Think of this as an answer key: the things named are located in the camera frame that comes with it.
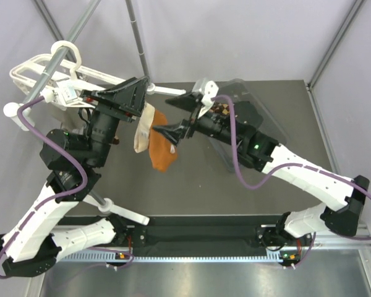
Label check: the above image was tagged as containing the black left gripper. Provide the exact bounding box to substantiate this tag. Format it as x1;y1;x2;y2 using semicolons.
82;76;151;168

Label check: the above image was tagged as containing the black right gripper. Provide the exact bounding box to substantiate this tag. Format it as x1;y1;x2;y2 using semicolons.
153;89;241;148

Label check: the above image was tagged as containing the orange sock with cream cuff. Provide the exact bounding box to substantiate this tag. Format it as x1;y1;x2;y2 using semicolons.
148;110;178;172

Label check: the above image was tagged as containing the brown orange argyle sock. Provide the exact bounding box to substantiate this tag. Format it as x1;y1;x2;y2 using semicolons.
211;103;230;116
112;136;119;145

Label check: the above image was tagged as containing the white plastic clip hanger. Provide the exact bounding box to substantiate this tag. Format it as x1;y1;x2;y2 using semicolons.
9;40;124;104

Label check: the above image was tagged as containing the cream white ribbed sock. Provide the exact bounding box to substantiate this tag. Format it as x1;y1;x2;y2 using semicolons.
134;103;155;153

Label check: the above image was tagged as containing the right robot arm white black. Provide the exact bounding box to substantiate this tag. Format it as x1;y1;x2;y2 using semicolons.
153;92;369;246

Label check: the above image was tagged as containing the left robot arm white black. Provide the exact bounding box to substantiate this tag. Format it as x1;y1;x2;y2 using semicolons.
0;77;149;279

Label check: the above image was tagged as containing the white stand base foot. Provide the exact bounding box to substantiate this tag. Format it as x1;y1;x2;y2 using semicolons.
83;195;150;225
147;83;186;97

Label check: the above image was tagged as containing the thin grey back stand pole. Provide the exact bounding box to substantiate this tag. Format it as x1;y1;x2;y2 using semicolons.
125;0;151;78

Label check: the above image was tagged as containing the clear plastic bin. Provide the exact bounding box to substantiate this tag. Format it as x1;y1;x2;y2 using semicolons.
209;79;289;173

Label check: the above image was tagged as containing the grey metal stand pole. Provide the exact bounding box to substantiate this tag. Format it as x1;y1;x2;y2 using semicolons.
21;0;112;211

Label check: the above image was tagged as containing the white pole joint connector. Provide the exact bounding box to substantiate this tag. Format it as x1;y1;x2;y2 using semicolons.
2;102;35;131

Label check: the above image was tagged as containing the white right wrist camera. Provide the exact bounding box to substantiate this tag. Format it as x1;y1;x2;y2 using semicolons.
192;78;219;118

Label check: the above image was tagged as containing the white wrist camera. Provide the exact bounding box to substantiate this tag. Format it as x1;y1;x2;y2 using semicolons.
192;78;219;118
40;80;95;109

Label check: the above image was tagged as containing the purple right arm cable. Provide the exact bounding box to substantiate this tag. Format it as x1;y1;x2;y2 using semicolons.
213;94;371;270

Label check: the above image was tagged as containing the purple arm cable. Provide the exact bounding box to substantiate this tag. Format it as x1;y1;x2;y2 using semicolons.
0;95;135;279
213;94;371;270

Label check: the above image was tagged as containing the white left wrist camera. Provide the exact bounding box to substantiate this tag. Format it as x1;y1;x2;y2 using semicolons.
40;80;95;109

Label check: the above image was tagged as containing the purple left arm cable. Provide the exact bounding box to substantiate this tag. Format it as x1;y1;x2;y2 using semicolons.
0;95;135;279

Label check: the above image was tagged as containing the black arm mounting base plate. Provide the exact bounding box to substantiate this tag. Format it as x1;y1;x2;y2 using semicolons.
130;225;297;257

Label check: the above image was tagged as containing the aluminium frame rail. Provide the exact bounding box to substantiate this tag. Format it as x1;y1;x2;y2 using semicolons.
60;231;371;264

